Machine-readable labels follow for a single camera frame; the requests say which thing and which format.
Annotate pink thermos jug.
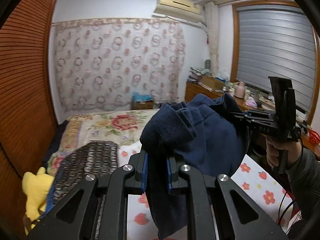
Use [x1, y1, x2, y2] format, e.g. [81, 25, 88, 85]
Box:
[234, 81, 245, 99]

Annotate wooden sideboard cabinet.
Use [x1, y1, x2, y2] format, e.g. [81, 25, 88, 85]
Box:
[184, 81, 320, 158]

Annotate black ring patterned pillow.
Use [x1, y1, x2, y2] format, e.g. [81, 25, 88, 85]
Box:
[44, 140, 118, 213]

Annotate cream tied window curtain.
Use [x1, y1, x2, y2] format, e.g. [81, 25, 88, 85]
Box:
[204, 2, 219, 76]

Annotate pink tissue pack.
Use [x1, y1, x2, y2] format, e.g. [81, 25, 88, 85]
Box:
[245, 99, 257, 108]

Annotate beige wall air conditioner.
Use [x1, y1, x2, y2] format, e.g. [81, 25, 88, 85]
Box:
[153, 0, 202, 23]

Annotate floral beige quilt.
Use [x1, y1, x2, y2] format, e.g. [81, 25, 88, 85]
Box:
[47, 109, 157, 176]

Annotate navy blue printed t-shirt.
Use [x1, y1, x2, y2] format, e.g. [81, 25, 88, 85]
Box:
[140, 93, 249, 239]

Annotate box with blue items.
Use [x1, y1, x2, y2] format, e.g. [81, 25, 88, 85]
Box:
[131, 92, 154, 110]

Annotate yellow plush toy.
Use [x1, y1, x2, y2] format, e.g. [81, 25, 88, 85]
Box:
[22, 167, 54, 235]

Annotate person's right forearm sleeve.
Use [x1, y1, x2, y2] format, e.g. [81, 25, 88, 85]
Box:
[286, 148, 319, 221]

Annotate brown cardboard box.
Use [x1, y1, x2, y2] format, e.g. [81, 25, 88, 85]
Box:
[201, 76, 224, 90]

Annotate grey window roller blind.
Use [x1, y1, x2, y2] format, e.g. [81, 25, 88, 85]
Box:
[236, 4, 316, 111]

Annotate white strawberry print sheet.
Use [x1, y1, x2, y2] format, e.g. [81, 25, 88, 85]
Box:
[127, 155, 294, 239]

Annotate circle patterned wall curtain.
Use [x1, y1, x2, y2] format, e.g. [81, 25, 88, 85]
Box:
[54, 18, 185, 112]

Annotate stack of folded papers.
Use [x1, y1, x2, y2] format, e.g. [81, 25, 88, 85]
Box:
[187, 67, 213, 83]

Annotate louvered wooden wardrobe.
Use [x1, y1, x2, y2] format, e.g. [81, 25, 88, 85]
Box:
[1, 0, 57, 239]

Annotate person's right hand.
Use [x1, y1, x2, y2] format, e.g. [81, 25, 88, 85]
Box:
[266, 136, 302, 168]

